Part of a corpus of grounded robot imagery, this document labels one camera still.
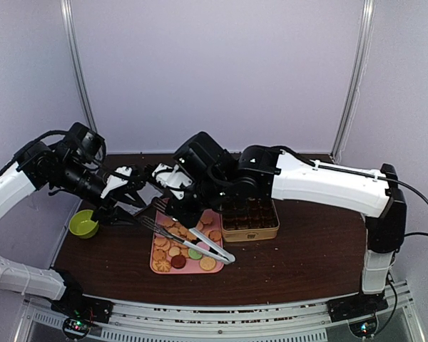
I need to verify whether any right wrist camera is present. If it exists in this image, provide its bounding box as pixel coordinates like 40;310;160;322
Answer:
173;131;234;181

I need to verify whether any swirl butter cookie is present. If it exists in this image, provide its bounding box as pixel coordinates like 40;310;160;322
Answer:
152;259;171;273

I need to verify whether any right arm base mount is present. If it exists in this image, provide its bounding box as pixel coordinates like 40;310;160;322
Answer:
326;292;388;322

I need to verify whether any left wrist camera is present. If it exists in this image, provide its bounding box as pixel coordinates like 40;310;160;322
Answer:
66;122;106;163

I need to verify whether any green bowl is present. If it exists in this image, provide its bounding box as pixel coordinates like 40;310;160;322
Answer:
68;209;99;239

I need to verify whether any yellow round cookie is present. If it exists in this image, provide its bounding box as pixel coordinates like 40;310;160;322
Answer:
199;256;217;271

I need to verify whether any aluminium corner post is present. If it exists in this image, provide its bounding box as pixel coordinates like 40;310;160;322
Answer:
60;0;98;132
330;0;376;163

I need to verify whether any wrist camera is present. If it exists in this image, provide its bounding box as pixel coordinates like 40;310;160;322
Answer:
66;122;106;163
173;131;234;181

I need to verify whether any green round cookie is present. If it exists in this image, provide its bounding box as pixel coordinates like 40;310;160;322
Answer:
188;249;203;260

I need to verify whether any pink tray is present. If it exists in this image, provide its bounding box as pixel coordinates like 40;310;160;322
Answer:
150;210;224;275

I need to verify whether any gold cookie tin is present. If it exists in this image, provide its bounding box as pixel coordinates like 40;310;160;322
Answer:
220;199;280;242

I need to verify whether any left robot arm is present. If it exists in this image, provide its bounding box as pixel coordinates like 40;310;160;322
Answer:
0;123;150;316

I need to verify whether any aluminium corner post right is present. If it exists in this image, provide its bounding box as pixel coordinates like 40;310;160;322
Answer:
330;0;376;163

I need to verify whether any aluminium corner post left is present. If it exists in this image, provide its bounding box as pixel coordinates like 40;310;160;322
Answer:
60;0;98;132

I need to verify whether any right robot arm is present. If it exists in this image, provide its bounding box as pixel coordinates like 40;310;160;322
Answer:
152;142;407;315

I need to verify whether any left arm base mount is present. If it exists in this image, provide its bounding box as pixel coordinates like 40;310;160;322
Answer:
49;291;113;323

